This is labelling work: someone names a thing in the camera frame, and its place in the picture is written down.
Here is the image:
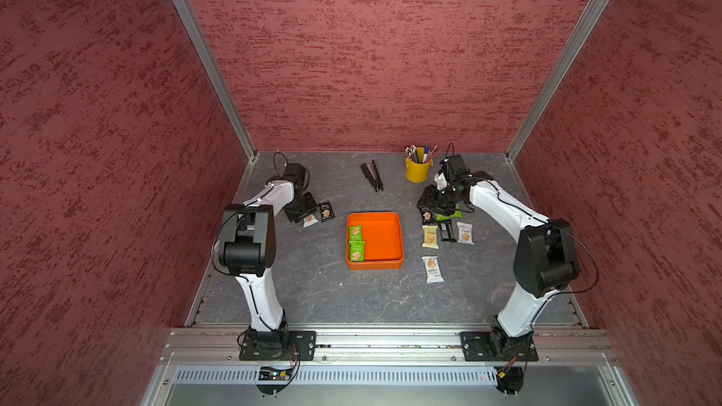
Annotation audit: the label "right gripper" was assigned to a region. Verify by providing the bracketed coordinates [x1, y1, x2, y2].
[416, 184, 464, 215]

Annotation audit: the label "white cookie pack top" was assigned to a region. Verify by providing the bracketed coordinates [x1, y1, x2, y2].
[303, 214, 319, 227]

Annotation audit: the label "white cookie pack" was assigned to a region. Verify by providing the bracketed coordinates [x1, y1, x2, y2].
[421, 256, 445, 284]
[303, 214, 319, 227]

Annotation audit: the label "green cookie pack hidden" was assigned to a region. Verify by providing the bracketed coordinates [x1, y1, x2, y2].
[435, 210, 463, 222]

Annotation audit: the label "black cookie pack top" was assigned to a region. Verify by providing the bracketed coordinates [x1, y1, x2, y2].
[420, 209, 436, 226]

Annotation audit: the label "black cookie pack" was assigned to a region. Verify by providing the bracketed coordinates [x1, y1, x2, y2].
[318, 201, 335, 223]
[420, 209, 436, 226]
[437, 220, 457, 242]

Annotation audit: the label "black cookie pack bottom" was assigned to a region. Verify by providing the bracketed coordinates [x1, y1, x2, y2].
[318, 201, 335, 223]

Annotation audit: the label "cream cookie pack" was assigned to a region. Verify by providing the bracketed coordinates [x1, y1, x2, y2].
[422, 225, 439, 249]

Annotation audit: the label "white cookie pack sideways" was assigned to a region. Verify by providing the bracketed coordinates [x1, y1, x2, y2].
[456, 222, 474, 244]

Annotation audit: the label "white cookie pack bottom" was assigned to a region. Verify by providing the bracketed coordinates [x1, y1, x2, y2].
[421, 256, 445, 284]

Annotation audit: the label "green cookie pack bottom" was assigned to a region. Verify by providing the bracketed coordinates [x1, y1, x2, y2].
[348, 240, 366, 263]

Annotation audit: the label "orange storage box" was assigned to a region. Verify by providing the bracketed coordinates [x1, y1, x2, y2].
[346, 212, 404, 271]

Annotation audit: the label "green cookie pack edge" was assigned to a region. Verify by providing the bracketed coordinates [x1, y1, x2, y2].
[348, 226, 364, 242]

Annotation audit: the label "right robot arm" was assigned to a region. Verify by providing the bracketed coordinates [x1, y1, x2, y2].
[417, 172, 580, 360]

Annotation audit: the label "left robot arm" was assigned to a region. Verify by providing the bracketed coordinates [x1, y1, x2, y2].
[214, 175, 305, 353]

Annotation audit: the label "yellow pen cup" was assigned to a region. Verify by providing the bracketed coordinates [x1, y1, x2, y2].
[405, 157, 434, 183]

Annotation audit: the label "pens in cup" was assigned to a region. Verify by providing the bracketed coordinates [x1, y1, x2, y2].
[405, 146, 437, 165]

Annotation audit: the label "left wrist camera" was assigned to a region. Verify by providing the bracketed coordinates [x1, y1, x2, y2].
[281, 163, 310, 192]

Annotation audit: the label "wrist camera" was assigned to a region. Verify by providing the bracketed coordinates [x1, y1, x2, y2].
[281, 163, 310, 192]
[434, 154, 471, 191]

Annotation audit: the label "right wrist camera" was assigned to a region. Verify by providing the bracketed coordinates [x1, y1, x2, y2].
[434, 154, 471, 191]

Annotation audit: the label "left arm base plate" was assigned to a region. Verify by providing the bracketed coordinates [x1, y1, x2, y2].
[238, 329, 317, 363]

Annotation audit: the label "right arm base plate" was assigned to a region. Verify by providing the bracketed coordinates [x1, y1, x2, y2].
[459, 328, 539, 363]

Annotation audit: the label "aluminium front rail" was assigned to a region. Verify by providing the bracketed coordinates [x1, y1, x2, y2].
[160, 324, 620, 367]

